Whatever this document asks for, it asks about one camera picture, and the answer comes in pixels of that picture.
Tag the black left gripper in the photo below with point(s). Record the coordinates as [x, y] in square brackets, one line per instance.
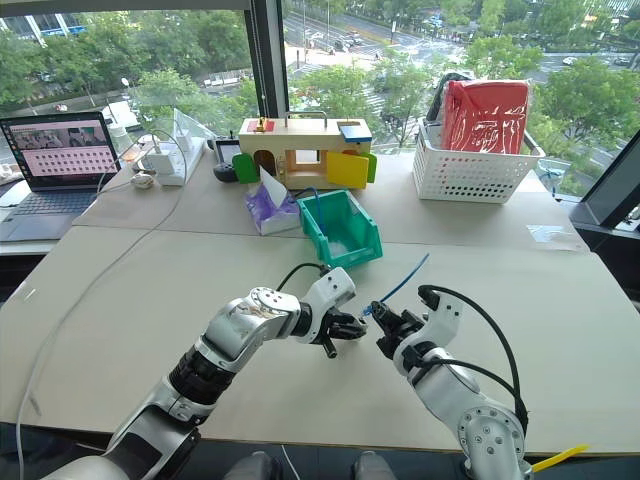
[330, 327]

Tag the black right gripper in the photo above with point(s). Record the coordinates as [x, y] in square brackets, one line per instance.
[397, 337]

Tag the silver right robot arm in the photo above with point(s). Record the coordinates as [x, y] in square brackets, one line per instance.
[480, 430]

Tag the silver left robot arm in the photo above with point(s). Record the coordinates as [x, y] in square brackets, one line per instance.
[240, 325]

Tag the green plastic bin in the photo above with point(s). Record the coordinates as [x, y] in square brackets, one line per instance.
[357, 220]

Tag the purple tissue pack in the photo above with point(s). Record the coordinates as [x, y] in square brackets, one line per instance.
[270, 207]

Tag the white perforated plastic basket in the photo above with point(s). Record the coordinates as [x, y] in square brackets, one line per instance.
[465, 172]

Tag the clear tape patch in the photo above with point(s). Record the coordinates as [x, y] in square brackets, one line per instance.
[552, 236]

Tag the wooden box with coloured doors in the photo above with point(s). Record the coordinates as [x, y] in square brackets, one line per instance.
[305, 137]

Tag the black round mouse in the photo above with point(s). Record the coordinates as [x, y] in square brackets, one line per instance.
[225, 173]

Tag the yellow plastic strip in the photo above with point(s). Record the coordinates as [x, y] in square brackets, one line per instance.
[560, 457]

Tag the black handheld remote with screen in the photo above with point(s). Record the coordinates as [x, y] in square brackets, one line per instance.
[227, 150]

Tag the red plastic-wrapped bag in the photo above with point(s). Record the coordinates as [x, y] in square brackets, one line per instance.
[487, 115]

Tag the white power strip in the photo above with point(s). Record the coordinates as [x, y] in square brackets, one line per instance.
[182, 160]

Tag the black monitor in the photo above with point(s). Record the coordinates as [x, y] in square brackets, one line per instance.
[612, 195]

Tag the white charger block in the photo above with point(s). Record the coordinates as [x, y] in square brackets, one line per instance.
[160, 163]

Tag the small round pale object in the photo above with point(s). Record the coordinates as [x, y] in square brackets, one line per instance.
[143, 180]

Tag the clear plastic bag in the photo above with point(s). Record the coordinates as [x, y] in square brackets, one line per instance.
[192, 125]

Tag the white paper cup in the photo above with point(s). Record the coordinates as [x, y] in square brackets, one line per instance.
[119, 136]

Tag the open laptop computer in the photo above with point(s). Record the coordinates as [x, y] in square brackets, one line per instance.
[57, 150]

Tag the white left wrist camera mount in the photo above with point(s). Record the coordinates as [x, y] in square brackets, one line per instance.
[332, 290]

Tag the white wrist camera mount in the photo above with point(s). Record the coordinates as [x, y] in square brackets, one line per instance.
[332, 290]
[442, 320]

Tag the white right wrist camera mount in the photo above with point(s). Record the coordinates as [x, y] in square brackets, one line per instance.
[442, 320]

